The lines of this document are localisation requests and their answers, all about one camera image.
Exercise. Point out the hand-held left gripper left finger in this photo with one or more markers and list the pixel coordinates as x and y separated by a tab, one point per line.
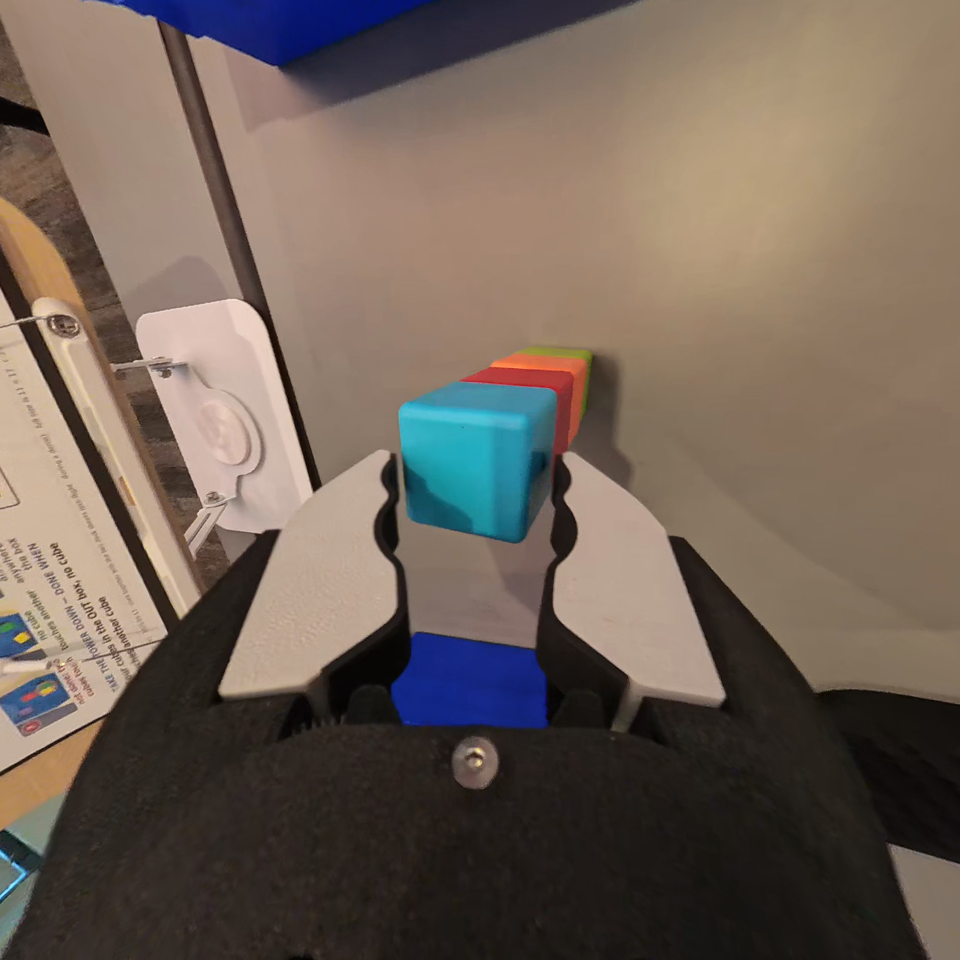
312	600

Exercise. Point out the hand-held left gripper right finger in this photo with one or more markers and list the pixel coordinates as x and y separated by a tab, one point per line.
638	600

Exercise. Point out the blue plastic bin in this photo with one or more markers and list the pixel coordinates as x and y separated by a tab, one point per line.
473	683
285	23

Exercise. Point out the teal magnetic cube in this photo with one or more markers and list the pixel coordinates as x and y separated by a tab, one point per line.
468	465

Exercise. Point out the green magnetic cube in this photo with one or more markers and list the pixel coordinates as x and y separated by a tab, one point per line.
578	360

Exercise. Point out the red magnetic cube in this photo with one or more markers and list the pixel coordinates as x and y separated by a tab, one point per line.
525	380

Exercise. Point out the orange magnetic cube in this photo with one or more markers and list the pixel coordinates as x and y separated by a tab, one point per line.
543	363

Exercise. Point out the white sign stand base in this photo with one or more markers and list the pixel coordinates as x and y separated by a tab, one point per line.
248	360

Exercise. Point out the wooden instruction sign board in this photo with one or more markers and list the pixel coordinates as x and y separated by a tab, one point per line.
75	525

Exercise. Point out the black textured mat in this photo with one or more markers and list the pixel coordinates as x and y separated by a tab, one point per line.
900	765

